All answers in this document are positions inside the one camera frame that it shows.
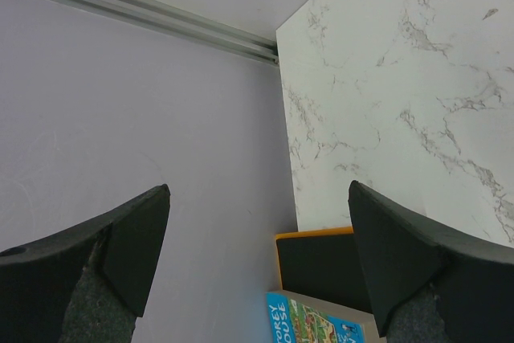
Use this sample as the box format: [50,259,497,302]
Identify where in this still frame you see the blue treehouse book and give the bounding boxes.
[266,291,385,343]

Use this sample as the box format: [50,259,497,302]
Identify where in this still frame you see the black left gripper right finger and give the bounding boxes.
[349,181,513,342]

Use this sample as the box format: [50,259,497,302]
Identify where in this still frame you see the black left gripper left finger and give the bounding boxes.
[1,185,170,342]

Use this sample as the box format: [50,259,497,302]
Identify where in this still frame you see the black orange notebook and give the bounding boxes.
[275,227,372,313]

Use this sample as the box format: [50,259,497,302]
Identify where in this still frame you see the left aluminium frame post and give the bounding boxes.
[52,0,279,65]

